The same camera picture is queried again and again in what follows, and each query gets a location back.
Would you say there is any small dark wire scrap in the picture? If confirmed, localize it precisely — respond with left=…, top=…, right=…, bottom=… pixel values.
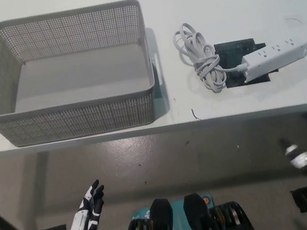
left=190, top=107, right=202, bottom=122

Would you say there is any white power strip with cord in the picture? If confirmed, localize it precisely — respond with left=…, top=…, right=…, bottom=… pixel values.
left=170, top=5, right=307, bottom=99

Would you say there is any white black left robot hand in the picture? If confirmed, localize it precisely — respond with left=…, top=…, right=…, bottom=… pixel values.
left=54, top=179, right=111, bottom=230

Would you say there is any grey perforated plastic basket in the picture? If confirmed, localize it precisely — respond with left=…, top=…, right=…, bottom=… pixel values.
left=0, top=0, right=170, bottom=150

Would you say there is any thin dark curved hair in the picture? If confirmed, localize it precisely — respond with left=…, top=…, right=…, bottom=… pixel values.
left=285, top=13, right=302, bottom=28

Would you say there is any black tape patch on table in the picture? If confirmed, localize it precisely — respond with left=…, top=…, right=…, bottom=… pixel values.
left=212, top=35, right=272, bottom=90

